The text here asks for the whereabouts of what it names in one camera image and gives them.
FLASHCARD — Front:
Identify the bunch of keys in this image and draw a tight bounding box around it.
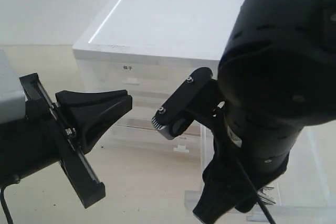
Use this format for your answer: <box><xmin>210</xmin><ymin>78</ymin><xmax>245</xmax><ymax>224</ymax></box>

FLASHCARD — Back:
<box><xmin>258</xmin><ymin>186</ymin><xmax>276</xmax><ymax>206</ymax></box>

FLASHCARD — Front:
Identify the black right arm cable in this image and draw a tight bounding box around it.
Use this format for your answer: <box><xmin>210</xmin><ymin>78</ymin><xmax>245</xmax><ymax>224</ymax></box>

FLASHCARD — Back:
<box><xmin>236</xmin><ymin>155</ymin><xmax>276</xmax><ymax>224</ymax></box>

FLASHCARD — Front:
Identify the white translucent drawer cabinet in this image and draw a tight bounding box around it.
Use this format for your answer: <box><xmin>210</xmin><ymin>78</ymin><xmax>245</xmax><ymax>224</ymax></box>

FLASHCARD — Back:
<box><xmin>72</xmin><ymin>0</ymin><xmax>250</xmax><ymax>159</ymax></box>

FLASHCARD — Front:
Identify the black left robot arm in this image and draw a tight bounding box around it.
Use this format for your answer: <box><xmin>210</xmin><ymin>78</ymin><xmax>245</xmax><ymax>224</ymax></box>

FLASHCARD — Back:
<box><xmin>1</xmin><ymin>73</ymin><xmax>133</xmax><ymax>208</ymax></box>

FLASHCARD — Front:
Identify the middle wide clear drawer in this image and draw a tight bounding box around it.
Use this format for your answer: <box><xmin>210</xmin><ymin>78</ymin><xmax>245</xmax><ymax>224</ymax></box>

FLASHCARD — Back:
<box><xmin>116</xmin><ymin>97</ymin><xmax>166</xmax><ymax>129</ymax></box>

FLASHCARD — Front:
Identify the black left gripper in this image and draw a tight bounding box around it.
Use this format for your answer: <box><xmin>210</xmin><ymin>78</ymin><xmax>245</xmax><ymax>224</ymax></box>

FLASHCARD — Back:
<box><xmin>20</xmin><ymin>73</ymin><xmax>133</xmax><ymax>208</ymax></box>

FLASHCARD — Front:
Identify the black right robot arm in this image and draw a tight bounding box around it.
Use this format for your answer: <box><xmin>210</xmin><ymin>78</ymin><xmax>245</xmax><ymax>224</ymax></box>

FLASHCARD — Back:
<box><xmin>193</xmin><ymin>0</ymin><xmax>335</xmax><ymax>223</ymax></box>

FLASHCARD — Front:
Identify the bottom wide clear drawer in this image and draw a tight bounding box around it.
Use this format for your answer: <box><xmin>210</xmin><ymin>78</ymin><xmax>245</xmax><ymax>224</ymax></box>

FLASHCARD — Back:
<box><xmin>99</xmin><ymin>118</ymin><xmax>201</xmax><ymax>157</ymax></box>

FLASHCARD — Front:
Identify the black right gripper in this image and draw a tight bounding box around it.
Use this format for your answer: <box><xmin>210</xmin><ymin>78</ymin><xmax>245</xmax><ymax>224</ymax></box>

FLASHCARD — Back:
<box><xmin>187</xmin><ymin>80</ymin><xmax>289</xmax><ymax>223</ymax></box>

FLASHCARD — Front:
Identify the wide clear drawer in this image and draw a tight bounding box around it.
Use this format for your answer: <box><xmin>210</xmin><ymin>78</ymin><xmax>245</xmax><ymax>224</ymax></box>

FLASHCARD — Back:
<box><xmin>116</xmin><ymin>97</ymin><xmax>166</xmax><ymax>129</ymax></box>
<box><xmin>99</xmin><ymin>118</ymin><xmax>201</xmax><ymax>157</ymax></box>

